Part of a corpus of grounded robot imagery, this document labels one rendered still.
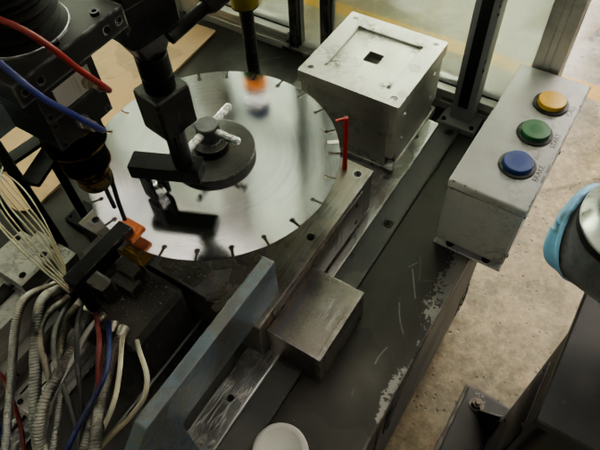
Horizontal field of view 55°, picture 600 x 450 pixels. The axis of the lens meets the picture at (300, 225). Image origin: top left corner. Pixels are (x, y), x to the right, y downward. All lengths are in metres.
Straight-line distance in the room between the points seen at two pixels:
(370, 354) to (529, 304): 1.03
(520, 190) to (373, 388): 0.33
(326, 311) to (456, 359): 0.94
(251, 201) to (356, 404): 0.30
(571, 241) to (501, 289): 1.08
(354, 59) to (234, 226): 0.40
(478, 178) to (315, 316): 0.29
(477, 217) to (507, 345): 0.91
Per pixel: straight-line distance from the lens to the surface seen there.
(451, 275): 0.90
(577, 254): 0.73
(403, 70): 0.96
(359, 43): 1.01
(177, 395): 0.56
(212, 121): 0.73
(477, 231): 0.87
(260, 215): 0.70
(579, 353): 0.89
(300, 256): 0.78
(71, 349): 0.71
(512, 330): 1.74
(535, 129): 0.89
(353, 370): 0.81
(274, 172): 0.74
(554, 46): 0.99
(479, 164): 0.84
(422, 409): 1.60
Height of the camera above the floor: 1.50
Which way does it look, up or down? 54 degrees down
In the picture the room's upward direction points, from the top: 4 degrees counter-clockwise
